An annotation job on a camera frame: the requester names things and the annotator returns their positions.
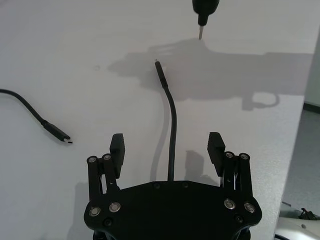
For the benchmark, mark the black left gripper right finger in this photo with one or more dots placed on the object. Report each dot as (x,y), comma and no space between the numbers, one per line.
(215,150)

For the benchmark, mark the pale grey machine housing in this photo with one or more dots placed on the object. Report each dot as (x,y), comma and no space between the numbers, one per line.
(297,227)

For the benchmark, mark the white table cloth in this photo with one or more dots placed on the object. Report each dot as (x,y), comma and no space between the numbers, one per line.
(75,50)

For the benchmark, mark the black tool with steel tip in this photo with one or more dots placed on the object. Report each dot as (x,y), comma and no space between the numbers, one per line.
(203,10)

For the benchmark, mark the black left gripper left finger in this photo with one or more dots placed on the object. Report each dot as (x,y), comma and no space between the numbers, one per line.
(117,150)

